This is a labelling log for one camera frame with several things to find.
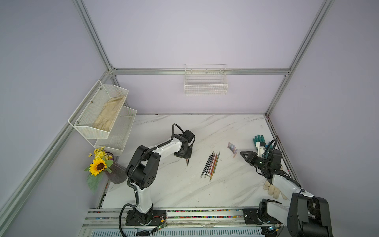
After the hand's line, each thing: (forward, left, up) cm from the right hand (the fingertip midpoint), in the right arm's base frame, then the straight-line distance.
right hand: (242, 155), depth 87 cm
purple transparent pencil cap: (+10, +2, -9) cm, 14 cm away
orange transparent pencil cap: (+10, +1, -9) cm, 14 cm away
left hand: (+3, +35, -6) cm, 36 cm away
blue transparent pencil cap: (+12, +3, -8) cm, 15 cm away
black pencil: (-2, +20, -8) cm, 22 cm away
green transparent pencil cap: (+12, +4, -8) cm, 15 cm away
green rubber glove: (+17, -19, -7) cm, 27 cm away
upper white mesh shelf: (+13, +82, +23) cm, 87 cm away
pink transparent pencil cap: (+13, +5, -8) cm, 16 cm away
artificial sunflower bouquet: (-11, +72, +17) cm, 75 cm away
